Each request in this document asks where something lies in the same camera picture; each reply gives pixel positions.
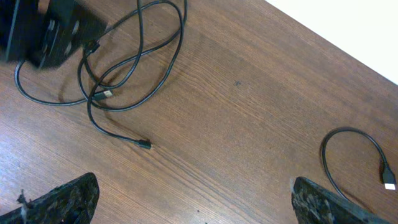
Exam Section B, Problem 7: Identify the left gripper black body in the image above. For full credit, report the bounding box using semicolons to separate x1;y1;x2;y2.
29;0;107;68

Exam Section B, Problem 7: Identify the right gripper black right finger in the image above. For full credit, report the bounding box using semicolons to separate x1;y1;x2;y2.
291;177;388;224

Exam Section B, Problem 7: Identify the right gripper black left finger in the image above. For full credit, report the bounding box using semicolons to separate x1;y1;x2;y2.
1;172;100;224

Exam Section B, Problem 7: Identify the black USB cable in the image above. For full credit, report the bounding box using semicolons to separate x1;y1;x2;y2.
13;0;188;113
79;0;153;151
320;126;397;202

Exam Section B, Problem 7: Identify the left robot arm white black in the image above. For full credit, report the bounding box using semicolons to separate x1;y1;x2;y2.
1;0;107;68

